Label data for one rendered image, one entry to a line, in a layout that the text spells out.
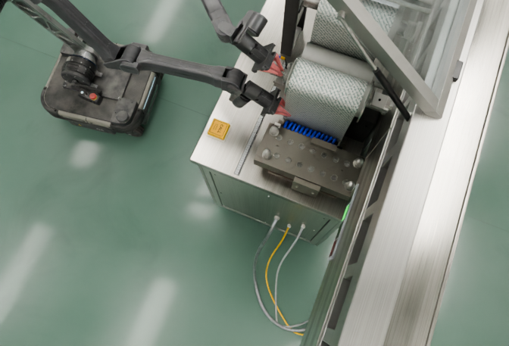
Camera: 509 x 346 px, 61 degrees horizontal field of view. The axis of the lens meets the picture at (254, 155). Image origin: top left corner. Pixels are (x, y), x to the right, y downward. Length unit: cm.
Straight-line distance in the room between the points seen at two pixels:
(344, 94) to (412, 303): 65
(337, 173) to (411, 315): 63
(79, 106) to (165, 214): 81
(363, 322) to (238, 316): 168
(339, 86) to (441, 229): 53
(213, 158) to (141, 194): 104
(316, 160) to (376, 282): 77
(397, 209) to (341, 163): 69
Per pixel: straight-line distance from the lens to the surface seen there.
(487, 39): 149
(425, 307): 118
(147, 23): 321
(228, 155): 174
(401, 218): 96
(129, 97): 268
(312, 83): 142
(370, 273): 92
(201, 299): 257
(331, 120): 153
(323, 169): 160
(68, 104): 278
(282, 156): 160
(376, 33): 87
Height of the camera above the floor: 255
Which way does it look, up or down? 72 degrees down
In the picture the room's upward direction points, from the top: 1 degrees counter-clockwise
